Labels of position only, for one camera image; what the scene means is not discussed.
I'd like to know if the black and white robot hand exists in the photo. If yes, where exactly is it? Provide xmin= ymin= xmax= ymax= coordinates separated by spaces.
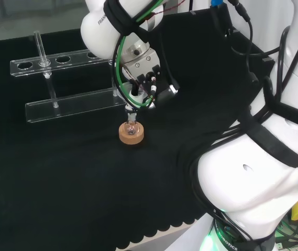
xmin=116 ymin=51 xmax=181 ymax=112

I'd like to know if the clear round-bottom flask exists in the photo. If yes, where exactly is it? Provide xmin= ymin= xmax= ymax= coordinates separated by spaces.
xmin=124 ymin=112 xmax=141 ymax=136

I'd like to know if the clear acrylic funnel stand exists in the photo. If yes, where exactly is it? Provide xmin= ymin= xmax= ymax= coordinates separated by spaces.
xmin=9 ymin=30 xmax=127 ymax=124

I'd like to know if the black cloth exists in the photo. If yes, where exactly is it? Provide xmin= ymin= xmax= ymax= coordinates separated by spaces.
xmin=0 ymin=12 xmax=282 ymax=251

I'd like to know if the green cable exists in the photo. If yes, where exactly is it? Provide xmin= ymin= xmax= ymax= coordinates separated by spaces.
xmin=113 ymin=0 xmax=165 ymax=108

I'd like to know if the cork ring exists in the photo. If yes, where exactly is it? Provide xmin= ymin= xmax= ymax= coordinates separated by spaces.
xmin=118 ymin=121 xmax=146 ymax=145

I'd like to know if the black cable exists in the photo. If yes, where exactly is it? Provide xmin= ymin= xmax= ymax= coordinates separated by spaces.
xmin=227 ymin=0 xmax=291 ymax=79

